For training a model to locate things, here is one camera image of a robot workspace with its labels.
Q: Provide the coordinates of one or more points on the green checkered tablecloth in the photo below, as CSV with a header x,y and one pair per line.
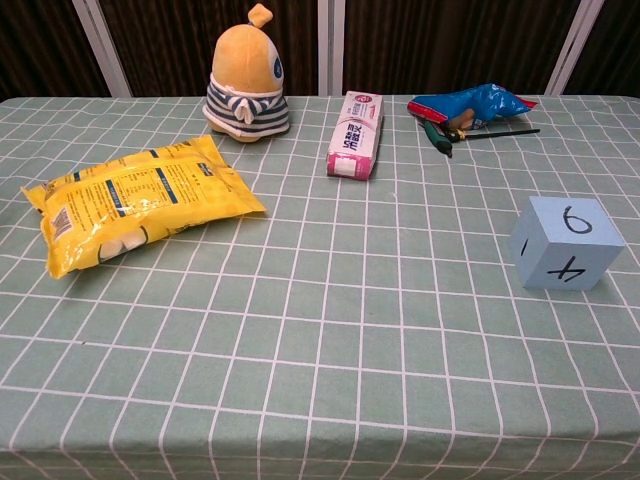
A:
x,y
320,325

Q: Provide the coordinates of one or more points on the dark brown curtain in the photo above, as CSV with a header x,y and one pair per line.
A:
x,y
440,40

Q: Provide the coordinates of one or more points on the pink white toothpaste box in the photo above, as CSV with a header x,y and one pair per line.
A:
x,y
356,140

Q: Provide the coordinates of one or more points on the blue red snack bag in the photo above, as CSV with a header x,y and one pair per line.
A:
x,y
487,102

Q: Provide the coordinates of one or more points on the yellow plush toy striped shirt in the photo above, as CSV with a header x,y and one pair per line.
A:
x,y
245,65

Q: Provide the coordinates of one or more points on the light blue numbered cube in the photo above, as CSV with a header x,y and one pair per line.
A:
x,y
575,250

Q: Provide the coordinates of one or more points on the yellow snack bag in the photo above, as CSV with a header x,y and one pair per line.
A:
x,y
135,200

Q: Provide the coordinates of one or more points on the thin black rod yellow band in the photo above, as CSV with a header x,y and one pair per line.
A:
x,y
505,133

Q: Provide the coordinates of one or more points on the white frame post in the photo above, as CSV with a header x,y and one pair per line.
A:
x,y
572,50
331,47
102,47

